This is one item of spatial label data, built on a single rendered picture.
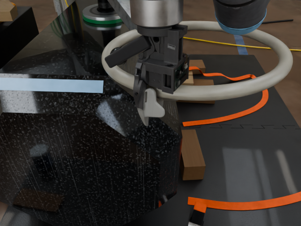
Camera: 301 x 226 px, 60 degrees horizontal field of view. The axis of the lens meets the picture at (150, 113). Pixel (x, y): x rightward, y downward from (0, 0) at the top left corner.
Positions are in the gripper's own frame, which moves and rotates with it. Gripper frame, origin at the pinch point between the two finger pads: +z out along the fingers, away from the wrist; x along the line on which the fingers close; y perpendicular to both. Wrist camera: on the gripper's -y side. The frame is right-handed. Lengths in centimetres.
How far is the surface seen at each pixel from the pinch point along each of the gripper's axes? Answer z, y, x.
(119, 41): -6.9, -21.5, 18.8
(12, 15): 0, -108, 42
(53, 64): 1.1, -42.8, 10.2
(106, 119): 13.5, -20.2, 7.0
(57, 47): 0, -51, 20
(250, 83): -8.1, 18.3, 8.4
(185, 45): 74, -89, 222
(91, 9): -5, -63, 53
